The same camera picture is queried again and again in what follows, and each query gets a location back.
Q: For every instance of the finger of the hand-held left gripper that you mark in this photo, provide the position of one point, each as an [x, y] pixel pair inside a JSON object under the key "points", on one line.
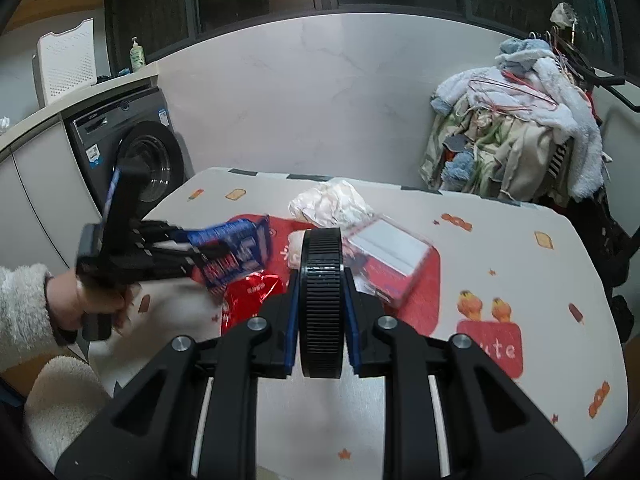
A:
{"points": [[170, 265], [160, 234]]}

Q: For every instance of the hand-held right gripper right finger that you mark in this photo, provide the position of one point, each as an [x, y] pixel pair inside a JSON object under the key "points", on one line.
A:
{"points": [[352, 330]]}

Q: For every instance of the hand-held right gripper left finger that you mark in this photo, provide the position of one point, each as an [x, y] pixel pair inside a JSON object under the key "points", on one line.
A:
{"points": [[293, 330]]}

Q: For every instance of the black round ribbed lid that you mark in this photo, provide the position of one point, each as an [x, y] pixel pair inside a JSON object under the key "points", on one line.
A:
{"points": [[322, 300]]}

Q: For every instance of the red snack packet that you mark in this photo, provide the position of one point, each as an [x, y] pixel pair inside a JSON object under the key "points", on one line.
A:
{"points": [[250, 295]]}

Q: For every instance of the blue snack packet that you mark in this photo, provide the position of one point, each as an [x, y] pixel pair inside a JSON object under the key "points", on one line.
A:
{"points": [[235, 250]]}

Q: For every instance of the clear plastic box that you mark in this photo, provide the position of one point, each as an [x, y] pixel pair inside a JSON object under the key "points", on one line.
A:
{"points": [[390, 250]]}

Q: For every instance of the white tissue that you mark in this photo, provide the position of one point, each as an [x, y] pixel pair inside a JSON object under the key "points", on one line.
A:
{"points": [[330, 202]]}

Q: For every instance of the person's left forearm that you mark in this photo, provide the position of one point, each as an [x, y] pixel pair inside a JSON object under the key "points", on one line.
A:
{"points": [[22, 310]]}

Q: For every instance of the person's left hand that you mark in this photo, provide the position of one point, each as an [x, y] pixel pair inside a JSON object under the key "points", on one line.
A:
{"points": [[75, 300]]}

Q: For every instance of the grey washing machine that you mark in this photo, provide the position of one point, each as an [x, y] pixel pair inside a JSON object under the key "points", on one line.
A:
{"points": [[155, 155]]}

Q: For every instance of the white cabinet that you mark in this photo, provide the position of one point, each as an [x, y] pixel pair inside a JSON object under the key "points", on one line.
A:
{"points": [[40, 185]]}

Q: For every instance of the dark cloth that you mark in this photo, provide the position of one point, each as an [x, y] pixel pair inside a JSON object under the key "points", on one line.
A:
{"points": [[112, 78]]}

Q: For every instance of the pump soap bottle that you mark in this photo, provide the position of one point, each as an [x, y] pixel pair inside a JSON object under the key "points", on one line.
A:
{"points": [[137, 57]]}

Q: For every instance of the white perforated laundry basket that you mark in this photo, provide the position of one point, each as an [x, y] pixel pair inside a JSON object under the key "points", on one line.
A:
{"points": [[65, 65]]}

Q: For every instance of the pile of clothes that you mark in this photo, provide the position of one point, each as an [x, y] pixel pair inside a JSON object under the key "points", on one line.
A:
{"points": [[500, 150]]}

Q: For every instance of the black exercise bike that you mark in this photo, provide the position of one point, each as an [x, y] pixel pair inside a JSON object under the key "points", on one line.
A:
{"points": [[600, 230]]}

